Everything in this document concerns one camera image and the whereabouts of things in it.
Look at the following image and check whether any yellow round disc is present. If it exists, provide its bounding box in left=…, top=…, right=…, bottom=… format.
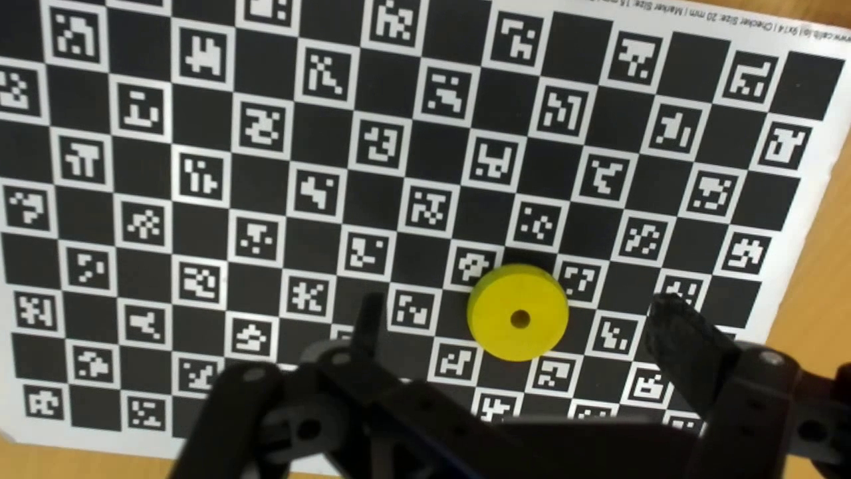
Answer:
left=466, top=265, right=571, bottom=366

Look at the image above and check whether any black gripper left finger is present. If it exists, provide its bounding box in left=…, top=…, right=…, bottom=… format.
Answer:
left=171, top=290, right=534, bottom=479

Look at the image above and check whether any black white checker calibration board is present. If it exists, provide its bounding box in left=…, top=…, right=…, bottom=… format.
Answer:
left=0, top=0, right=851, bottom=464

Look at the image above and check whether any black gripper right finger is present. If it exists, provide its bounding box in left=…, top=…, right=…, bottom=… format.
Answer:
left=643, top=290, right=851, bottom=479

